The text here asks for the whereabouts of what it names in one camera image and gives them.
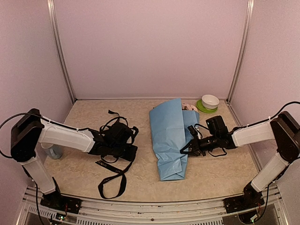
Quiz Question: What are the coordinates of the aluminium table frame rail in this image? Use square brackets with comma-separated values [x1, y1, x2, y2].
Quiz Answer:
[16, 185, 291, 225]

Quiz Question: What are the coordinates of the black printed ribbon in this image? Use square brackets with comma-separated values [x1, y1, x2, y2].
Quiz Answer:
[96, 110, 136, 199]

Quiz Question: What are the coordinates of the white ceramic bowl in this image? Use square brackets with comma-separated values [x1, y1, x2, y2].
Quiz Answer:
[201, 94, 220, 110]

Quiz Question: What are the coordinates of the white blue paper cup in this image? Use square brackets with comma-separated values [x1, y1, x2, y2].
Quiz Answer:
[41, 143, 63, 159]

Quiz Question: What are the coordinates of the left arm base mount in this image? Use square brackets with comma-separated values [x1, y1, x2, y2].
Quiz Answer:
[40, 177, 82, 214]

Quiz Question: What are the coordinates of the corner metal post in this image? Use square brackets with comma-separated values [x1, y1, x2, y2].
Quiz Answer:
[47, 0, 77, 104]
[226, 0, 255, 105]

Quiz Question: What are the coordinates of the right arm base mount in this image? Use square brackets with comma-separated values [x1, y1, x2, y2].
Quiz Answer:
[223, 183, 265, 213]

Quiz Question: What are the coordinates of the fake flower bunch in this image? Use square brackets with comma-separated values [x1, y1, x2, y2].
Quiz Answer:
[181, 103, 198, 112]

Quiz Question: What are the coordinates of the green plastic saucer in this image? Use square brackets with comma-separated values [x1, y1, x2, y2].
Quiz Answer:
[196, 99, 218, 114]

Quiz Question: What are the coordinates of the left corner metal post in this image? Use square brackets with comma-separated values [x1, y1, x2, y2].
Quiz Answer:
[47, 0, 77, 104]

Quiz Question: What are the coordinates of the right corner metal post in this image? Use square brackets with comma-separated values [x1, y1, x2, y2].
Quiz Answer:
[226, 0, 255, 105]

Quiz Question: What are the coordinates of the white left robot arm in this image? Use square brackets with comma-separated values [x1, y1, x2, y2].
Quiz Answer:
[11, 108, 139, 209]

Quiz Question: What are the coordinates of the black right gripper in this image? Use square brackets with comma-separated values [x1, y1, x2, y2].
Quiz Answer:
[180, 133, 219, 156]

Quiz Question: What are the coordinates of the blue wrapping paper sheet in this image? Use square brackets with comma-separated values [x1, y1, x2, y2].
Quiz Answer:
[149, 98, 200, 181]

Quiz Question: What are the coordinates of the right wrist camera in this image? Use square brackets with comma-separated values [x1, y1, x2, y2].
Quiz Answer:
[188, 126, 203, 139]

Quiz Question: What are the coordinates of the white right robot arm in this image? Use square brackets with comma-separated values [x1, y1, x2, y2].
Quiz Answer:
[180, 111, 300, 208]

